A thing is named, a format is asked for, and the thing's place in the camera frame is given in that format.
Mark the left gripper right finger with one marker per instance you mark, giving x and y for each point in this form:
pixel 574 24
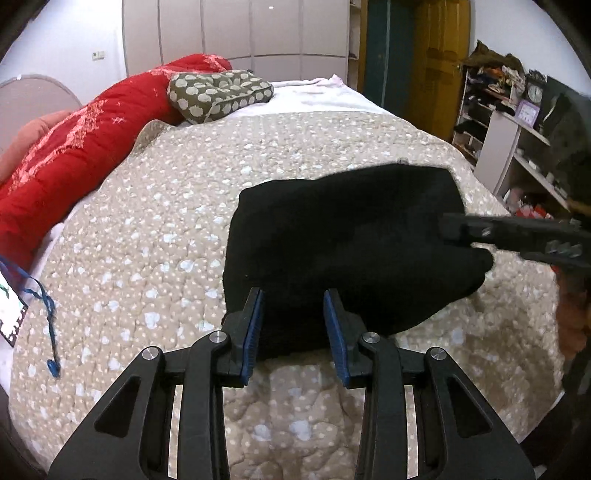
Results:
pixel 458 433

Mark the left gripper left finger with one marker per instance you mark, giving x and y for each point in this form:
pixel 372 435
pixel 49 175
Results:
pixel 126 434

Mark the black pants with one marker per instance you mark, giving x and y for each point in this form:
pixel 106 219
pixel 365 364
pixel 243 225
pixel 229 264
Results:
pixel 370 234

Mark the person right hand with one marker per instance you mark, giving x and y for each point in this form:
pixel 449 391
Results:
pixel 572 316

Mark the red patterned comforter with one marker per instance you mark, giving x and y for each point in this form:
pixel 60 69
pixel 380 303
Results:
pixel 74 156

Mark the pink pillow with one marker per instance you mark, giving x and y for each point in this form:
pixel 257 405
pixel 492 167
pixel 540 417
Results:
pixel 25 139

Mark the white shelf unit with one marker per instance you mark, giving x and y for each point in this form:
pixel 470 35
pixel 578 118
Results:
pixel 535 171

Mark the olive spotted pillow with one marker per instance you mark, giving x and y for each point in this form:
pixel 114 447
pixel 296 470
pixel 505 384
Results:
pixel 205 97

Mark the round white headboard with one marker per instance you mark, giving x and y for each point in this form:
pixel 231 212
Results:
pixel 27 97

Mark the round table clock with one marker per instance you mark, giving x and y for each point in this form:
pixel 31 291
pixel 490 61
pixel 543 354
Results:
pixel 534 92

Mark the white bed sheet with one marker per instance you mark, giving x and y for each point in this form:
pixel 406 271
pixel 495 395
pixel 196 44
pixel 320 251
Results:
pixel 317 95

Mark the teal curtain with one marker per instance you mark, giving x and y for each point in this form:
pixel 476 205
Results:
pixel 389 54

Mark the wooden door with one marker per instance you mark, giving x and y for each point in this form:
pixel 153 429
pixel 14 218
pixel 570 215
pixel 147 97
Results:
pixel 440 44

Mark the white wardrobe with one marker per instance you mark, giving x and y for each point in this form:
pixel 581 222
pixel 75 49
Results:
pixel 278 39

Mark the white bag with blue string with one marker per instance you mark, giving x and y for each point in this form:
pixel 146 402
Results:
pixel 19 290

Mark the purple picture frame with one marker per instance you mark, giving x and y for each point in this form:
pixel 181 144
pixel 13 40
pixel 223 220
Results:
pixel 527 113

